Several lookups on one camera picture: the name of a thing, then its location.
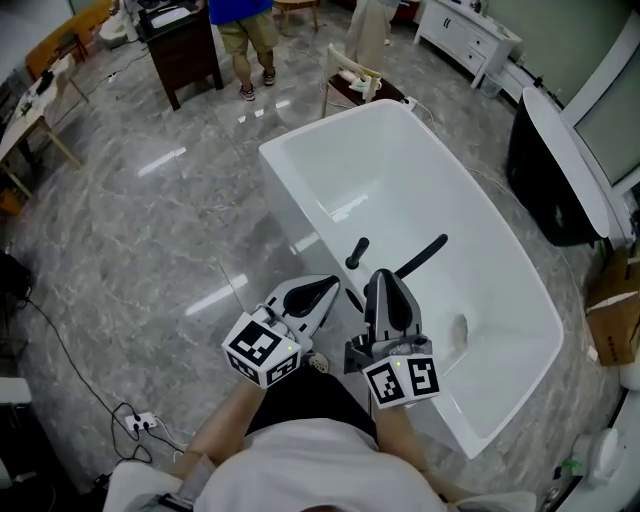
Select person's light shirt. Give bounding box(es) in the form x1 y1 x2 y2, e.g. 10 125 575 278
107 417 536 512

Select white bathtub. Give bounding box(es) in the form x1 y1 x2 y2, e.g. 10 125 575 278
258 98 565 460

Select person's left forearm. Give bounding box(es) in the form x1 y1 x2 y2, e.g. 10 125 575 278
184 382 266 466

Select black curved faucet spout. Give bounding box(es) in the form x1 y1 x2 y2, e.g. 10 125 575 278
394 233 449 279

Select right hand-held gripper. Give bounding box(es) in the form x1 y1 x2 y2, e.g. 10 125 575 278
343 268 441 411

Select person's right forearm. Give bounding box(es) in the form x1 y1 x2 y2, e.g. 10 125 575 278
372 399 441 501

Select white power strip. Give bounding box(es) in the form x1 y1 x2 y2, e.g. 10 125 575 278
123 409 160 431

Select white beanbag cushion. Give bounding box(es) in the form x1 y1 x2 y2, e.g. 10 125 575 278
98 9 136 50

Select frosted glass window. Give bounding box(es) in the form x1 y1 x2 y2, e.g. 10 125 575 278
572 59 640 190

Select person's black trousers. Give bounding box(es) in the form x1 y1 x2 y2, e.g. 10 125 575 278
244 367 379 446

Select white vanity sink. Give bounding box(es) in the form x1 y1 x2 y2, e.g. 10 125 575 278
149 5 195 30

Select brown cardboard box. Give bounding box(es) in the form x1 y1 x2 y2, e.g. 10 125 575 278
589 248 640 306
585 294 640 367

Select black oval freestanding tub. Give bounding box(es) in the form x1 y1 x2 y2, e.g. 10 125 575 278
505 85 614 247

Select round wooden side table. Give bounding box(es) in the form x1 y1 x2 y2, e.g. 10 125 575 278
273 0 321 37

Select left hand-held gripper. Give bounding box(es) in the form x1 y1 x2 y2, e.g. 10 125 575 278
221 273 341 389

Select black floor cable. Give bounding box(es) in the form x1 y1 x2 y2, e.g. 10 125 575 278
22 297 186 464

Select clear wastebasket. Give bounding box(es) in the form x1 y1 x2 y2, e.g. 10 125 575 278
479 72 504 100

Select orange wooden bench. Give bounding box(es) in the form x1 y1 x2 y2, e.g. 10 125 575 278
24 0 114 81

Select white floor cable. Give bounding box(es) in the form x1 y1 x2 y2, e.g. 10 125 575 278
154 414 187 464

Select white frame chair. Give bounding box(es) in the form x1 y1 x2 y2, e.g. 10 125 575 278
321 43 407 120

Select white soft item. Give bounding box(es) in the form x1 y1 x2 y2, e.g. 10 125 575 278
338 68 384 94

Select black handheld shower wand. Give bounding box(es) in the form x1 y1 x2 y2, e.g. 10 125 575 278
345 237 370 271

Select white drawer cabinet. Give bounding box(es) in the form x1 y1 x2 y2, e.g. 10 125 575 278
413 0 524 90

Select dark wooden vanity cabinet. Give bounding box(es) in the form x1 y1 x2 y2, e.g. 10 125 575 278
137 0 225 112

